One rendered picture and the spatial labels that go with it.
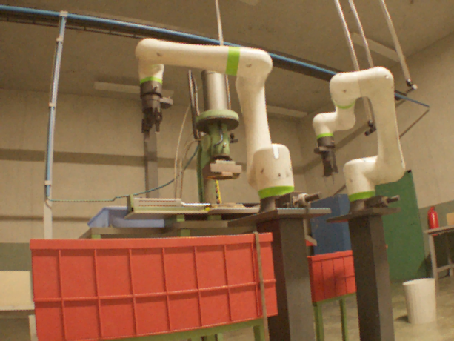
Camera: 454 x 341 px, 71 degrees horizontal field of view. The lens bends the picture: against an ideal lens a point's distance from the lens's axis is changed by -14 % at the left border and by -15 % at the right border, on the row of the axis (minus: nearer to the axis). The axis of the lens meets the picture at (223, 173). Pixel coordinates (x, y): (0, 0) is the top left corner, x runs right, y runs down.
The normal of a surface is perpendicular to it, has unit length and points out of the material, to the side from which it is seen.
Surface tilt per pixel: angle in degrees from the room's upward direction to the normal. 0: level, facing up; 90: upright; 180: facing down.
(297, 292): 90
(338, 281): 90
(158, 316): 90
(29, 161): 90
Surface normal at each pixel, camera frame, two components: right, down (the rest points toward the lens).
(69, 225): 0.48, -0.26
